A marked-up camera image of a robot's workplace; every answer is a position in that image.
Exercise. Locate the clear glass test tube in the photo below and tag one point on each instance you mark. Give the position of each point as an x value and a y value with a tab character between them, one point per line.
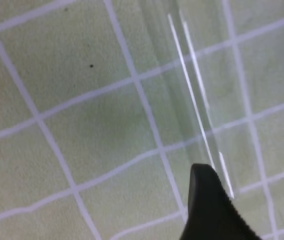
170	36

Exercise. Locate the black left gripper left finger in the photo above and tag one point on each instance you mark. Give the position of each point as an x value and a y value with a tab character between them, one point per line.
211	214

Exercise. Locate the green checkered tablecloth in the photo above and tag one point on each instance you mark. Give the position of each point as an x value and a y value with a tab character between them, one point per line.
90	147

